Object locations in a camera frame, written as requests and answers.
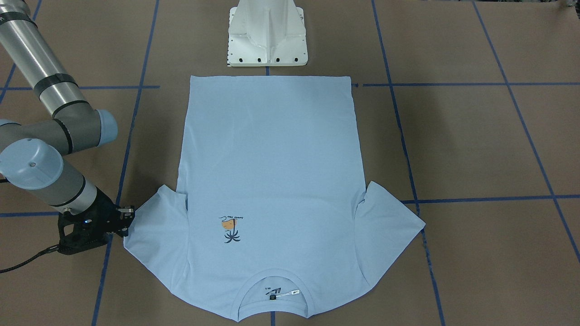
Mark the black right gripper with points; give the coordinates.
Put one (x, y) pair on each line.
(103, 209)

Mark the light blue t-shirt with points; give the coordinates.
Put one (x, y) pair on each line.
(271, 210)

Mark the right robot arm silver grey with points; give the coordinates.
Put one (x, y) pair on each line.
(32, 156)

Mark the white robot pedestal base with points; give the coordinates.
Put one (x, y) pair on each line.
(267, 33)

